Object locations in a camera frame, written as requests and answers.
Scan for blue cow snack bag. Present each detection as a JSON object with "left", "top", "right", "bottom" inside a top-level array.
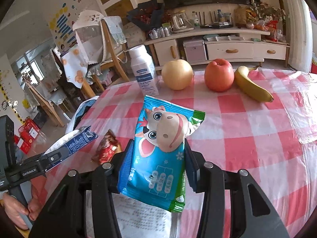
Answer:
[{"left": 122, "top": 96, "right": 205, "bottom": 212}]

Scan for white striped wrapper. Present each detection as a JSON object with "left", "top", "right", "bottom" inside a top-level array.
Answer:
[{"left": 44, "top": 126, "right": 98, "bottom": 155}]

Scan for white paper package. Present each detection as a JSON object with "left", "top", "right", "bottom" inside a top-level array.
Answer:
[{"left": 85, "top": 190, "right": 179, "bottom": 238}]

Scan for person's left hand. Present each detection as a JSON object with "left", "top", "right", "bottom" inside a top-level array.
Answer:
[{"left": 2, "top": 184, "right": 42, "bottom": 230}]

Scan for small red candy wrapper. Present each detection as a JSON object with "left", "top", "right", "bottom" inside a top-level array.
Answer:
[{"left": 92, "top": 129, "right": 122, "bottom": 165}]

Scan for red gift bags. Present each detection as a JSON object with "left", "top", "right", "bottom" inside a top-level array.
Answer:
[{"left": 14, "top": 117, "right": 40, "bottom": 155}]

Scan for light wooden chair left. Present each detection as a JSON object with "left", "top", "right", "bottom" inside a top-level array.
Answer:
[{"left": 26, "top": 81, "right": 64, "bottom": 127}]

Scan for red white checkered tablecloth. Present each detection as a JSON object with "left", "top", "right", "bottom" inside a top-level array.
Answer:
[{"left": 33, "top": 68, "right": 316, "bottom": 237}]

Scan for yellow pear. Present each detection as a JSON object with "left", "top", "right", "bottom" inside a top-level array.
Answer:
[{"left": 161, "top": 59, "right": 193, "bottom": 91}]

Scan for red apple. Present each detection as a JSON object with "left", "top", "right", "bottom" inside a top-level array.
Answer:
[{"left": 204, "top": 59, "right": 234, "bottom": 92}]

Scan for white blue yogurt bottle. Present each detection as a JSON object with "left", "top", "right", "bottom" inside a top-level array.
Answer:
[{"left": 128, "top": 45, "right": 160, "bottom": 96}]

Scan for dining table with floral cloth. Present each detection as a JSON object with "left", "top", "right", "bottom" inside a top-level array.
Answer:
[{"left": 52, "top": 45, "right": 96, "bottom": 99}]

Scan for yellow banana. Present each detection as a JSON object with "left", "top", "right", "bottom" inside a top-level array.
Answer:
[{"left": 234, "top": 66, "right": 274, "bottom": 103}]

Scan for lavender storage box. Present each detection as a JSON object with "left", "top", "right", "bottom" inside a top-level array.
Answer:
[{"left": 183, "top": 38, "right": 207, "bottom": 63}]

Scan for wooden dining chair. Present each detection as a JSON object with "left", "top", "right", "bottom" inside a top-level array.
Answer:
[{"left": 87, "top": 16, "right": 130, "bottom": 92}]

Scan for white TV cabinet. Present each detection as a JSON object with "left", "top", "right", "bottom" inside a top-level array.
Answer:
[{"left": 144, "top": 27, "right": 290, "bottom": 69}]

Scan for electric kettle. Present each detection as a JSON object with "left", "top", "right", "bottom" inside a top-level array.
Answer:
[{"left": 171, "top": 10, "right": 194, "bottom": 33}]

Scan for dark wrapped flower bouquet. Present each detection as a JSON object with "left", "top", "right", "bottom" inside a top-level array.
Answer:
[{"left": 126, "top": 0, "right": 164, "bottom": 32}]

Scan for white lace covered air conditioner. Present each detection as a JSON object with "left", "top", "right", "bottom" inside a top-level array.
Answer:
[{"left": 283, "top": 0, "right": 313, "bottom": 73}]

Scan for giraffe height wall sticker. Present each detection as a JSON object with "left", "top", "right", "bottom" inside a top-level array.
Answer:
[{"left": 1, "top": 71, "right": 25, "bottom": 127}]

